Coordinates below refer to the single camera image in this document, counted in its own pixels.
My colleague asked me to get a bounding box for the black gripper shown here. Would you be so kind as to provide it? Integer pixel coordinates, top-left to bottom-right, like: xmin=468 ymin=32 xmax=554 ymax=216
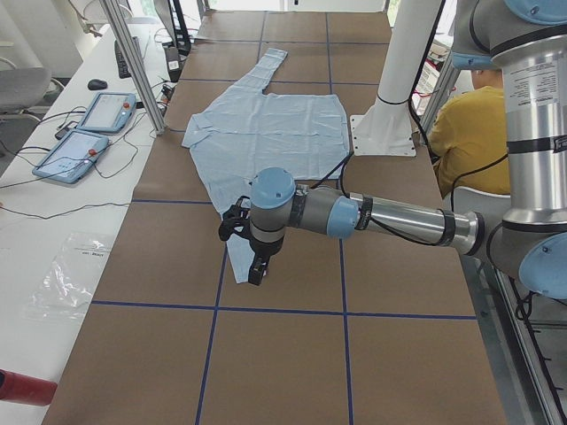
xmin=218 ymin=196 xmax=284 ymax=286

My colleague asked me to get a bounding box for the light blue button shirt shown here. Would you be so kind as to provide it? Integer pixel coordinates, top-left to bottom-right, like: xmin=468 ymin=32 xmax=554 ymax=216
xmin=181 ymin=47 xmax=349 ymax=285

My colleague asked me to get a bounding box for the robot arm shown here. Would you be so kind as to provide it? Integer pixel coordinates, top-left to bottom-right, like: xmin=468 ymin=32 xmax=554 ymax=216
xmin=219 ymin=1 xmax=566 ymax=299

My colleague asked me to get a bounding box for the clear plastic bag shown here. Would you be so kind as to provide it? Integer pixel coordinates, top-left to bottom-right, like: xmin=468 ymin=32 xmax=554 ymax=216
xmin=22 ymin=232 xmax=115 ymax=322

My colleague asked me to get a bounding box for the near blue teach pendant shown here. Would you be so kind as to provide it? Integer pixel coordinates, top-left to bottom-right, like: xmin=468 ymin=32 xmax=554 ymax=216
xmin=32 ymin=129 xmax=110 ymax=184

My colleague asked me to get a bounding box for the blue teach pendant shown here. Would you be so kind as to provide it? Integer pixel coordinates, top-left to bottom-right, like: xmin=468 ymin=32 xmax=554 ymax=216
xmin=77 ymin=92 xmax=136 ymax=134
xmin=32 ymin=129 xmax=110 ymax=184

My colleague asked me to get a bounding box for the far blue teach pendant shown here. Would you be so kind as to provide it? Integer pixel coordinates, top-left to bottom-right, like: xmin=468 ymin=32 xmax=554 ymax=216
xmin=77 ymin=92 xmax=136 ymax=134

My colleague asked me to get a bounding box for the black monitor stand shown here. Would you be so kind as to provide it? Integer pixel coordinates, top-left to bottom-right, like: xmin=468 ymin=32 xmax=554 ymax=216
xmin=154 ymin=0 xmax=191 ymax=82

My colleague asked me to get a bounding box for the black keyboard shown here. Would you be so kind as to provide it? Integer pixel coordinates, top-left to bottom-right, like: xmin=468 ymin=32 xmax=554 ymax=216
xmin=114 ymin=41 xmax=131 ymax=79

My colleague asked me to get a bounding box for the person in yellow shirt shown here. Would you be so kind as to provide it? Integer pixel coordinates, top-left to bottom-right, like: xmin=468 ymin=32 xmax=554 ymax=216
xmin=428 ymin=69 xmax=510 ymax=197

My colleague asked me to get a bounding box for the black computer mouse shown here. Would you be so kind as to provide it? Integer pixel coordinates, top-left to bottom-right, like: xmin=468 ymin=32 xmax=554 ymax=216
xmin=87 ymin=79 xmax=108 ymax=91

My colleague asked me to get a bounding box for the red cylinder bottle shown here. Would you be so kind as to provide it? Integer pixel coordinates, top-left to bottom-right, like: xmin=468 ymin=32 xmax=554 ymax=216
xmin=0 ymin=369 xmax=58 ymax=406

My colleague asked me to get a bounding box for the grey office chair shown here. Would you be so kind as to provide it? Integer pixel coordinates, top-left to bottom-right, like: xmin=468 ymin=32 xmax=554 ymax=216
xmin=1 ymin=67 xmax=51 ymax=122

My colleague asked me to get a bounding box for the black pendant cable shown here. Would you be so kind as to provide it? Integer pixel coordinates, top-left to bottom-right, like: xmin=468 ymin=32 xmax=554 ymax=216
xmin=0 ymin=132 xmax=141 ymax=220

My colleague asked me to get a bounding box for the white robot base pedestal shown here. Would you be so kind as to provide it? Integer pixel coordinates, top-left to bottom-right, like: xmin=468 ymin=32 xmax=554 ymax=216
xmin=351 ymin=0 xmax=445 ymax=157

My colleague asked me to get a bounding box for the aluminium frame post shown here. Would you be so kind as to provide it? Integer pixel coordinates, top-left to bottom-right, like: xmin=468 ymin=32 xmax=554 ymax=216
xmin=100 ymin=0 xmax=166 ymax=135

